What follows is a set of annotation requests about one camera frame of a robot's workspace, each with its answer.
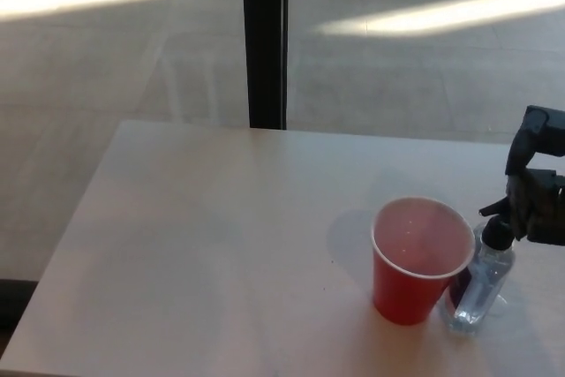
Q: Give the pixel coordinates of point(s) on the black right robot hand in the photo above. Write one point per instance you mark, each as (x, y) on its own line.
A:
(536, 205)

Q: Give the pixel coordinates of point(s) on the clear soap bottle black pump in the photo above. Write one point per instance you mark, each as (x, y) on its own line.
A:
(479, 282)

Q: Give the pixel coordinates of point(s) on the red plastic cup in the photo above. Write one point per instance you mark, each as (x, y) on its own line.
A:
(401, 291)

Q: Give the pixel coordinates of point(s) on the black window frame post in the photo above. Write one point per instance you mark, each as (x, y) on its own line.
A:
(266, 41)

